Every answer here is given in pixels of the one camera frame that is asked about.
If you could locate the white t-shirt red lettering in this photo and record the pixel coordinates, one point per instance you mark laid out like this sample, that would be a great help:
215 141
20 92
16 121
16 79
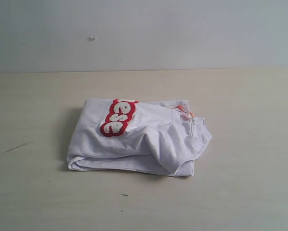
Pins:
162 138

